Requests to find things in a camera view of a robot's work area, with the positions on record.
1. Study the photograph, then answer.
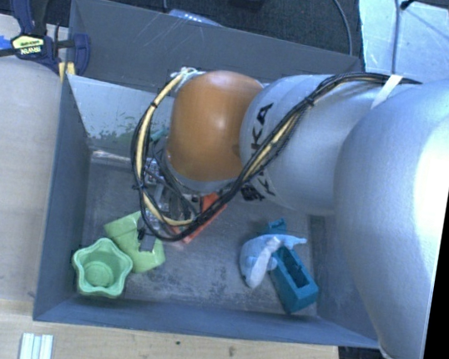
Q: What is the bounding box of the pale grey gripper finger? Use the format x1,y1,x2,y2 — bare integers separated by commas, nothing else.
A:
134,220,159,255

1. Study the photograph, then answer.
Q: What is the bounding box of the light green round cup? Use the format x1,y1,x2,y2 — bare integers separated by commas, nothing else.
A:
97,205,174,279

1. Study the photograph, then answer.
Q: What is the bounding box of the orange flat block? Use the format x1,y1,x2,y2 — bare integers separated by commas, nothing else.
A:
171,187,230,250

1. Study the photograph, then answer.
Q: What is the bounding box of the green star-shaped cup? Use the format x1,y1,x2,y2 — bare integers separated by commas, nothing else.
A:
66,232,138,303

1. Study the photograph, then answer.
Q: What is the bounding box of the grey metal bin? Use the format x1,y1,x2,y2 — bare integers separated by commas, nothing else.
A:
20,0,428,359

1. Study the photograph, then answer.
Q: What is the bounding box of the pale blue toy whale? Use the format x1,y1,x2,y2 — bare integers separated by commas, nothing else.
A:
234,227,309,297

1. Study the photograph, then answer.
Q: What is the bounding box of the pale wood flat board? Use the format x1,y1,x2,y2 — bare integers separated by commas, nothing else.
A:
0,53,74,308

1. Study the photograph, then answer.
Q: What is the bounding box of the teal hollow box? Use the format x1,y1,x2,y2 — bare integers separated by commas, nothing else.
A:
250,215,330,319

